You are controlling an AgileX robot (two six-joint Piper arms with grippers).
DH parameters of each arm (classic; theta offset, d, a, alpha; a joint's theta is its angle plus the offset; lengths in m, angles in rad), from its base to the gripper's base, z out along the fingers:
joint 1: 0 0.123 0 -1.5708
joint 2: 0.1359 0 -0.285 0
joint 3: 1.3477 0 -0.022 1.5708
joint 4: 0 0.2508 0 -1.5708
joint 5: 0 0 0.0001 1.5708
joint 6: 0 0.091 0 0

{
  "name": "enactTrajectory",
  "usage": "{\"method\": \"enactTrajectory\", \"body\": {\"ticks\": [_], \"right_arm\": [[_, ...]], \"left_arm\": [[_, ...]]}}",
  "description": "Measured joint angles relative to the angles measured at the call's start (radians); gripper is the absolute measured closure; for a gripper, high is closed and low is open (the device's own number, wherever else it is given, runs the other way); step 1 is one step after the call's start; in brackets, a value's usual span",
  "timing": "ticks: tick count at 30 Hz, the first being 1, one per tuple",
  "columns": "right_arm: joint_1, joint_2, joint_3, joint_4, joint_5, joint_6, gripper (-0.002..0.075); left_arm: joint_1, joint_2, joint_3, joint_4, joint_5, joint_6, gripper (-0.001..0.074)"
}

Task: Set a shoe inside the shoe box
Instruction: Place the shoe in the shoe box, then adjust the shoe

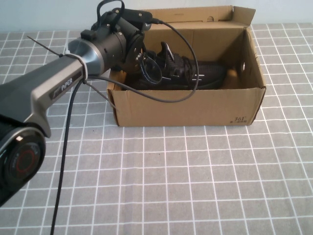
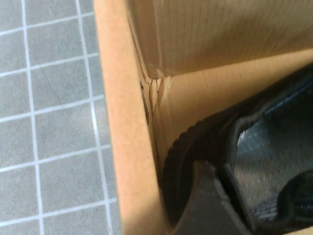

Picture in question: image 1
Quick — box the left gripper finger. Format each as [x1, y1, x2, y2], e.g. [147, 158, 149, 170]
[137, 52, 150, 79]
[149, 58, 164, 84]

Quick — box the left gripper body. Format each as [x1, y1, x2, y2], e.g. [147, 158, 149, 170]
[124, 33, 148, 74]

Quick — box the black knit sneaker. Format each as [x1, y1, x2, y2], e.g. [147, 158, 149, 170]
[126, 41, 232, 91]

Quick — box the brown cardboard shoe box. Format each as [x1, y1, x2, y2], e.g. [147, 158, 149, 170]
[107, 5, 267, 127]

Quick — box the grey white grid tablecloth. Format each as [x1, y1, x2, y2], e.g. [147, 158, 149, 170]
[0, 23, 313, 235]

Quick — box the black left camera cable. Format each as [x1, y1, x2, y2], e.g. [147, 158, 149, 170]
[50, 18, 198, 235]

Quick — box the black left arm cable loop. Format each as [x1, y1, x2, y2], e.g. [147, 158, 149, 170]
[96, 0, 125, 26]

